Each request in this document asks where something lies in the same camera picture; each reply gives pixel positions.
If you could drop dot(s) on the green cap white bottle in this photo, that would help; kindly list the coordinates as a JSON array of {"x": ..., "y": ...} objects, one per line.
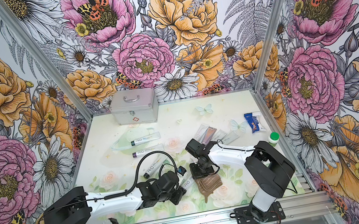
[{"x": 273, "y": 138}]

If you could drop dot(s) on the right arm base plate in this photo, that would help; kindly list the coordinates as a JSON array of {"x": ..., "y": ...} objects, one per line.
[{"x": 252, "y": 215}]

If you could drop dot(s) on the purple cap toothpaste tube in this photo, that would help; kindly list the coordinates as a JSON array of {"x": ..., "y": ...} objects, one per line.
[
  {"x": 188, "y": 183},
  {"x": 143, "y": 152}
]

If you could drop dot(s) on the pink cap toothpaste tube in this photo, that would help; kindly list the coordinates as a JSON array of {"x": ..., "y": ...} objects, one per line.
[{"x": 200, "y": 133}]

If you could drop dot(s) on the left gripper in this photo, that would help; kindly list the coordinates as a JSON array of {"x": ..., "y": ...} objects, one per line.
[{"x": 178, "y": 193}]

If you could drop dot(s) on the blue bandage packet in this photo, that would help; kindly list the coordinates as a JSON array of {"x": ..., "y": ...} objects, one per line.
[{"x": 254, "y": 121}]

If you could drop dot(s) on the metallic pink toothpaste tube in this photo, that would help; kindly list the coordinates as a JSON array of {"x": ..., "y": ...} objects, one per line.
[{"x": 208, "y": 135}]

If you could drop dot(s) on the dark green cap toothpaste tube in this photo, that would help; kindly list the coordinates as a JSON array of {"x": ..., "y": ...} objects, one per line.
[{"x": 146, "y": 139}]

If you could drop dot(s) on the black cap toothpaste tube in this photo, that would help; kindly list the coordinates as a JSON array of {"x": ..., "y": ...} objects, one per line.
[{"x": 220, "y": 134}]

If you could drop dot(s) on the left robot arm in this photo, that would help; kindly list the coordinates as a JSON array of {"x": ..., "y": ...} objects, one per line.
[{"x": 80, "y": 207}]

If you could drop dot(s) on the silver metal first-aid case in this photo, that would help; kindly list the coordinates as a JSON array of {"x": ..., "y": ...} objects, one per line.
[{"x": 136, "y": 106}]

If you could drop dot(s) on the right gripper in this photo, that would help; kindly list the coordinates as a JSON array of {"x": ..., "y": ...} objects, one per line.
[{"x": 196, "y": 174}]

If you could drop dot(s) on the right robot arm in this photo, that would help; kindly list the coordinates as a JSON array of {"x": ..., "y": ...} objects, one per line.
[{"x": 269, "y": 168}]

